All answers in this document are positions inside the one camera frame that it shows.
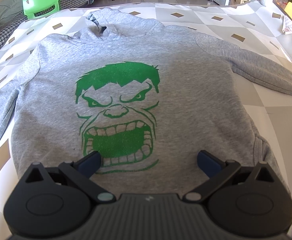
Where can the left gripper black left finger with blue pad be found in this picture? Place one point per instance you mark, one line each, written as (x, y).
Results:
(78, 174)

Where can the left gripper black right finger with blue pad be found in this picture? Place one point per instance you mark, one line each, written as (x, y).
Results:
(219, 173)

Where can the grey hoodie green face print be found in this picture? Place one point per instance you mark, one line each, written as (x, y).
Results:
(146, 96)

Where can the white grey diamond tablecloth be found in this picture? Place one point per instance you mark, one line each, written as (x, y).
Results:
(251, 26)

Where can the white paper packet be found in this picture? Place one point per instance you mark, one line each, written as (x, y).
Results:
(287, 25)

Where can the green plastic chair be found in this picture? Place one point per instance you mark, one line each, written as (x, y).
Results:
(34, 9)

